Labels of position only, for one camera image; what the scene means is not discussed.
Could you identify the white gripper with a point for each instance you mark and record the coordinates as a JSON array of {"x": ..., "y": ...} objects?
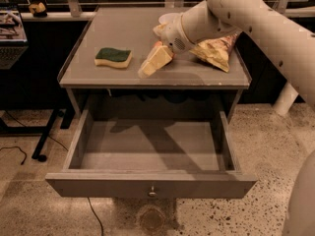
[{"x": 172, "y": 36}]

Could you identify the black desk with clutter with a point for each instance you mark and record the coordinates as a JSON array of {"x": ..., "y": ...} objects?
[{"x": 28, "y": 76}]

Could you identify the white bowl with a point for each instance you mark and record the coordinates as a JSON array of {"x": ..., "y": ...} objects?
[{"x": 167, "y": 18}]

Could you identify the grey cabinet table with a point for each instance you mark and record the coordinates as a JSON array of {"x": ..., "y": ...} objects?
[{"x": 132, "y": 28}]

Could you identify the green and yellow sponge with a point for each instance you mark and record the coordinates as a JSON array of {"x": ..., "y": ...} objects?
[{"x": 114, "y": 58}]

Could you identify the metal drawer knob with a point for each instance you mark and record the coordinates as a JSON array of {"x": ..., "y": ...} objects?
[{"x": 152, "y": 192}]

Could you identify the round floor drain cover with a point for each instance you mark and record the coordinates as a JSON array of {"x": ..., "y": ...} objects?
[{"x": 151, "y": 218}]

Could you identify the sea salt chips bag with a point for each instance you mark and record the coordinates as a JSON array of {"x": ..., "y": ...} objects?
[{"x": 216, "y": 51}]

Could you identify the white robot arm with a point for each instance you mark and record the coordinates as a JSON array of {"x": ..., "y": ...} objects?
[{"x": 274, "y": 142}]

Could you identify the yellow black object on ledge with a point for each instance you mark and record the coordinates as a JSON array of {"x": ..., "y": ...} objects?
[{"x": 38, "y": 9}]

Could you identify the open grey top drawer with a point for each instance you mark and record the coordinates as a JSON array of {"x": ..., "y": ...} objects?
[{"x": 124, "y": 145}]

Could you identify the white ledge railing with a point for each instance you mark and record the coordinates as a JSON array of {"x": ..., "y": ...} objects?
[{"x": 65, "y": 13}]

